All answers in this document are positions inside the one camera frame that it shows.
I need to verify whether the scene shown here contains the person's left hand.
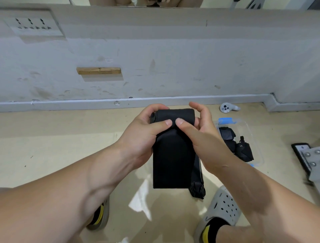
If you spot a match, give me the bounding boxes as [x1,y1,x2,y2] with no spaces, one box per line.
[117,104,173,172]

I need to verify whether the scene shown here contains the person's right hand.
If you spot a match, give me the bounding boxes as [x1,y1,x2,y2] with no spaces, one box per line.
[175,101,237,176]

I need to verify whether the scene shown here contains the plain black sock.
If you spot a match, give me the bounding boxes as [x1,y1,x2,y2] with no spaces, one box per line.
[149,108,201,190]

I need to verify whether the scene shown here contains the person's right forearm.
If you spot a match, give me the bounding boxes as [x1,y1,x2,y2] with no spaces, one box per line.
[217,157,320,243]

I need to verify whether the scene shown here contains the person's left forearm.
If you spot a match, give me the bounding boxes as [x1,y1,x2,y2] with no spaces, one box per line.
[0,143,137,243]

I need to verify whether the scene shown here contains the white baseboard trim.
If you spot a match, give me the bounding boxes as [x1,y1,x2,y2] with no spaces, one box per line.
[0,93,320,112]

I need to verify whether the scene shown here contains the white handheld controller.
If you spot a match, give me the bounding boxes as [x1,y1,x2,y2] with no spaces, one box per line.
[219,103,241,114]

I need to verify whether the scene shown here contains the black striped sock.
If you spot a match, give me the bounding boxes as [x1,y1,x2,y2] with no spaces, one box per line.
[188,154,206,200]

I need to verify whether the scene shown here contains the black fabric pouch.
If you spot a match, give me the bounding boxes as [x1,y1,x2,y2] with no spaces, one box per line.
[234,136,254,163]

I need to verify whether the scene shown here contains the clear plastic box blue latches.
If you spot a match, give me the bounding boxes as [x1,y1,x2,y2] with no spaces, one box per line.
[215,118,265,168]

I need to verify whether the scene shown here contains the person's right grey clog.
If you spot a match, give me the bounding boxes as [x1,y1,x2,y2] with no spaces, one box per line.
[194,185,242,243]

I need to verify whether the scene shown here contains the person's grey clog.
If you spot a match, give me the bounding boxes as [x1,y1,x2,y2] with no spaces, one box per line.
[86,195,110,231]
[194,185,242,243]

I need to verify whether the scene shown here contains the wooden block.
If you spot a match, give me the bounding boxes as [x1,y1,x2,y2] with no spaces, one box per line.
[76,67,122,75]

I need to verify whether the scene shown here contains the person's left grey clog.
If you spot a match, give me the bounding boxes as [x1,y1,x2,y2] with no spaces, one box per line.
[86,195,110,231]

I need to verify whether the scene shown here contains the person's right black yellow sock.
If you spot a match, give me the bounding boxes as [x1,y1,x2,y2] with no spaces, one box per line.
[202,217,232,243]

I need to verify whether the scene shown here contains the person's black yellow sock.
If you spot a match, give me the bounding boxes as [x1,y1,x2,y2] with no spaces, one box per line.
[202,217,232,243]
[89,203,105,226]

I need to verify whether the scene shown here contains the person's left black yellow sock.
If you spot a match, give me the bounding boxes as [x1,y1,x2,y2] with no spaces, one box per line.
[89,203,105,226]

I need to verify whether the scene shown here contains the person's right leg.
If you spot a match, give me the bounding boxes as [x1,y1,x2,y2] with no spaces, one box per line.
[217,225,263,243]

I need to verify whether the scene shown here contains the black strap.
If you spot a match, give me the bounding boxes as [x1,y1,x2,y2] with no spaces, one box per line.
[218,127,236,141]

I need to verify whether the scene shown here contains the grey metal bracket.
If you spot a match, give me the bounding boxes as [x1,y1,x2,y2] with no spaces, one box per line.
[301,147,320,195]

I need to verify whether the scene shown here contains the wall mirror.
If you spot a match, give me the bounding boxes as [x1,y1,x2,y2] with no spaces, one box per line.
[68,0,316,10]

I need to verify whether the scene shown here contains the white wall socket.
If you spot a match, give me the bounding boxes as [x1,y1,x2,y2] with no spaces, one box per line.
[3,10,66,38]

